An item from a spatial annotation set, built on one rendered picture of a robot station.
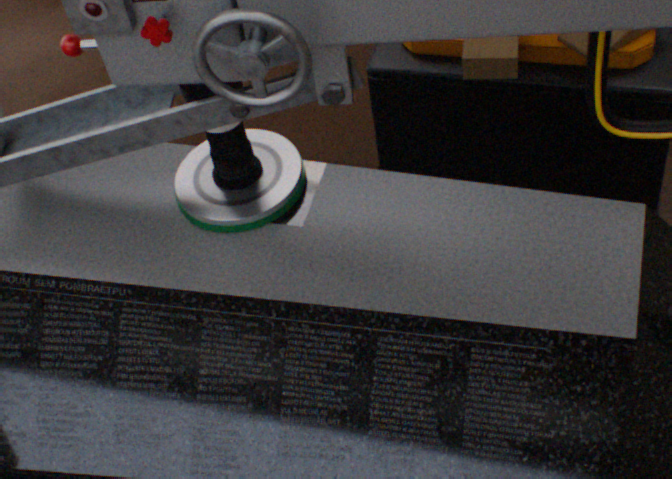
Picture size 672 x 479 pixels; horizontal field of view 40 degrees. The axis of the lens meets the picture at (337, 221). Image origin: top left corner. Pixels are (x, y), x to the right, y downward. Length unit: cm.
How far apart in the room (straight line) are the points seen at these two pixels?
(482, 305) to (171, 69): 54
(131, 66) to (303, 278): 40
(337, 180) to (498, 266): 32
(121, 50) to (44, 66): 222
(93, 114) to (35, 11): 223
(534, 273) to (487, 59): 50
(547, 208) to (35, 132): 86
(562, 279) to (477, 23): 40
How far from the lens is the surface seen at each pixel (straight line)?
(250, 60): 113
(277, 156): 153
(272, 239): 144
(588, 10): 117
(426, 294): 133
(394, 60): 186
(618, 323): 131
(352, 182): 150
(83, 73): 336
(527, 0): 115
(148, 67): 125
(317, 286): 136
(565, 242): 139
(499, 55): 171
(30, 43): 361
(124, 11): 119
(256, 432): 141
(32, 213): 163
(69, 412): 154
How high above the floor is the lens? 188
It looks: 47 degrees down
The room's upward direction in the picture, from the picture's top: 11 degrees counter-clockwise
